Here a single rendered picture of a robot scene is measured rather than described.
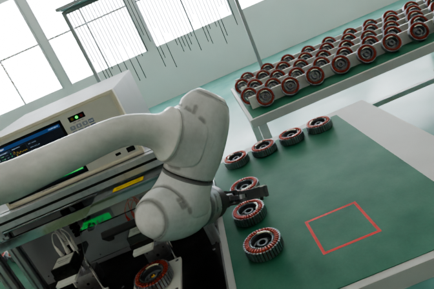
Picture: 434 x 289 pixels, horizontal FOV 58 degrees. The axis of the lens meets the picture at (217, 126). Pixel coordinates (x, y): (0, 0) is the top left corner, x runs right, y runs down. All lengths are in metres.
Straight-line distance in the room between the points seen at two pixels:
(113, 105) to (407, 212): 0.84
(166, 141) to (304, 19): 7.09
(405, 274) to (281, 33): 6.80
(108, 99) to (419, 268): 0.87
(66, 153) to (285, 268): 0.66
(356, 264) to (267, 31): 6.70
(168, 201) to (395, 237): 0.60
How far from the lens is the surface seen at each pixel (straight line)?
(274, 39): 7.57
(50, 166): 0.65
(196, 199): 0.73
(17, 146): 1.23
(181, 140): 0.68
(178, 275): 1.19
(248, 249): 1.13
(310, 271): 1.05
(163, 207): 0.69
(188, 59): 7.41
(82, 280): 1.39
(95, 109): 1.14
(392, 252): 1.04
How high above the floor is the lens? 1.44
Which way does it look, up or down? 17 degrees down
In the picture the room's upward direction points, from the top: 24 degrees counter-clockwise
